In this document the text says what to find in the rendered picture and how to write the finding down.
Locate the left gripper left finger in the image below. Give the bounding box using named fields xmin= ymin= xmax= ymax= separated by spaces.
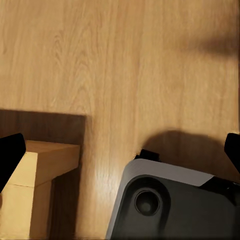
xmin=0 ymin=132 xmax=26 ymax=192

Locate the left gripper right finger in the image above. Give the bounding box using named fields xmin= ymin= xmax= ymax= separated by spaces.
xmin=224 ymin=133 xmax=240 ymax=173

